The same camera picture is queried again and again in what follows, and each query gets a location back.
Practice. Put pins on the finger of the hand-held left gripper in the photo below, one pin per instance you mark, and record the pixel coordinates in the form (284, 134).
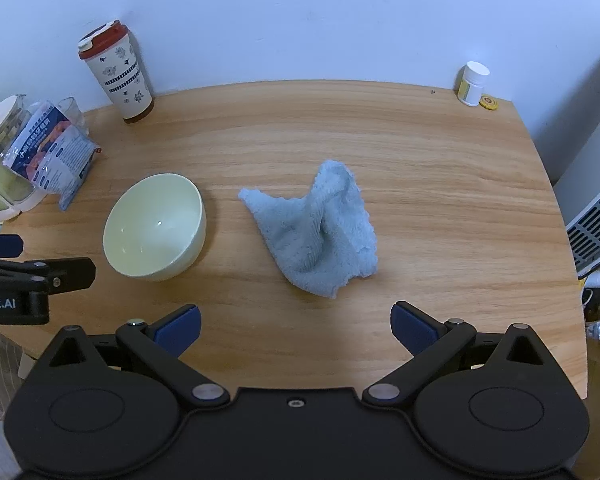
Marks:
(0, 246)
(70, 272)

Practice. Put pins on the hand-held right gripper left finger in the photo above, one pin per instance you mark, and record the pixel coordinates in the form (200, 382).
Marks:
(179, 331)

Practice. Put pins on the clear glass cup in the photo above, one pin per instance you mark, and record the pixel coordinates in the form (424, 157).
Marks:
(72, 112)

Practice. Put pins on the pale yellow bowl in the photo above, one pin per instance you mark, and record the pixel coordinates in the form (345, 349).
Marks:
(152, 227)

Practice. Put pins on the white tumbler with red lid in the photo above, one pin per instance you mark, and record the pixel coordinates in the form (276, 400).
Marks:
(117, 75)

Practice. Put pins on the white appliance with grille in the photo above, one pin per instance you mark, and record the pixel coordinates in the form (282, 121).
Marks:
(595, 225)

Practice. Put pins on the yellow round cap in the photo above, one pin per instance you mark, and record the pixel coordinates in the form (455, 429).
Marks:
(489, 103)

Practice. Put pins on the printed plastic packet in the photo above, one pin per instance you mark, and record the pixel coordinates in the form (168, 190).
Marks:
(50, 152)

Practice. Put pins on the light blue cleaning cloth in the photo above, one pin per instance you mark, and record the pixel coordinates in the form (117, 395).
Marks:
(320, 230)

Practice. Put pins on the white pill bottle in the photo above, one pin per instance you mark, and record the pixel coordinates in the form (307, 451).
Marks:
(472, 84)

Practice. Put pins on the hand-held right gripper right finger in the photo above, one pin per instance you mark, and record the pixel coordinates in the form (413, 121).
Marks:
(414, 330)

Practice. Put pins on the white lidded water pitcher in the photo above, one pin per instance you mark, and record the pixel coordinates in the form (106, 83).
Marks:
(2, 175)

